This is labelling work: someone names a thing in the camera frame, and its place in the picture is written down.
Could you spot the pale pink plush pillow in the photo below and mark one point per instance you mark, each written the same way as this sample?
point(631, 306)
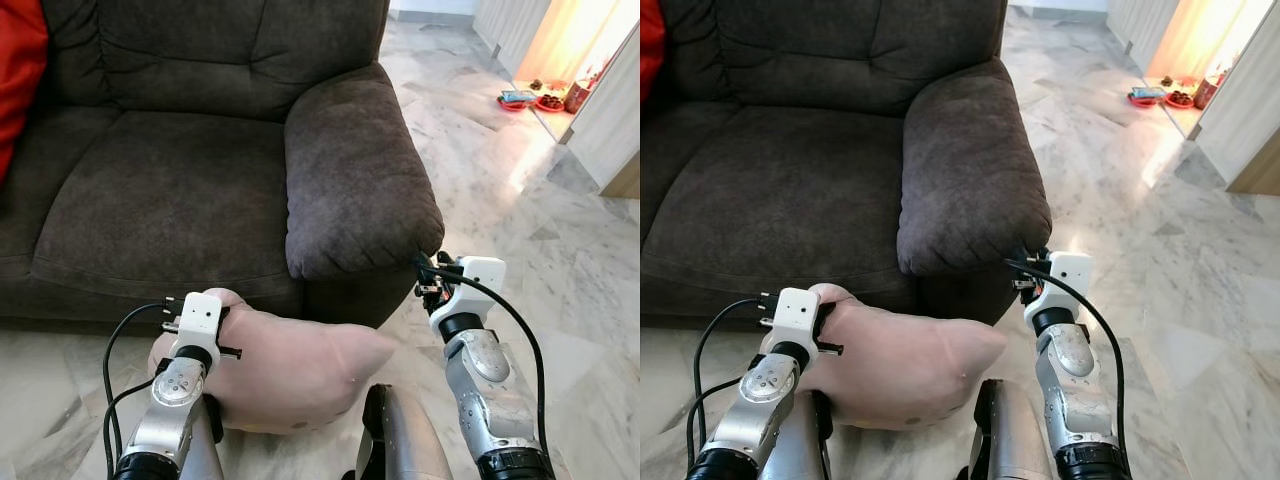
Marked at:
point(900, 370)
point(290, 370)

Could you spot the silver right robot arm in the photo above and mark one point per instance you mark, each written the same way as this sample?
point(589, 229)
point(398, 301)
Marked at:
point(485, 390)
point(1075, 390)

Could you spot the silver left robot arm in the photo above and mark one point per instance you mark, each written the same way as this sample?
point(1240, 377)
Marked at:
point(175, 392)
point(765, 385)

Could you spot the dark grey fabric sofa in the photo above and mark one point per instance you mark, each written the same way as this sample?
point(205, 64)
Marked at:
point(800, 200)
point(170, 200)

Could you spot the red pillow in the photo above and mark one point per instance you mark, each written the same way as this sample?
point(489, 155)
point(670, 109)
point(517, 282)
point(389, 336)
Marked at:
point(650, 50)
point(20, 80)

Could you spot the silver black right robot leg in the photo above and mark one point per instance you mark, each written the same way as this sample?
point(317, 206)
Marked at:
point(410, 440)
point(1010, 440)

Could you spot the red bowl with blue item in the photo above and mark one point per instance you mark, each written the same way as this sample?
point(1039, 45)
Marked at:
point(516, 100)
point(1146, 97)

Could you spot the red bowl with dark food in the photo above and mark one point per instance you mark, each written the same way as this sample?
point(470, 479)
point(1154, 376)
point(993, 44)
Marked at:
point(550, 102)
point(1180, 99)

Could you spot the white cabinet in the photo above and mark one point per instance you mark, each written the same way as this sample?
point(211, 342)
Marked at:
point(1245, 110)
point(612, 110)

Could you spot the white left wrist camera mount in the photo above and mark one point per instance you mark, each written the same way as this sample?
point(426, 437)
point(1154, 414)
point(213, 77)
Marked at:
point(200, 315)
point(797, 310)

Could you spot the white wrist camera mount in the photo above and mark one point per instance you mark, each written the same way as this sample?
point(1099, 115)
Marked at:
point(1070, 272)
point(797, 310)
point(482, 275)
point(200, 315)

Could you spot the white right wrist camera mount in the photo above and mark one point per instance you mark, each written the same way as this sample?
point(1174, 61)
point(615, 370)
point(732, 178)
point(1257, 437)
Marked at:
point(482, 275)
point(1070, 272)

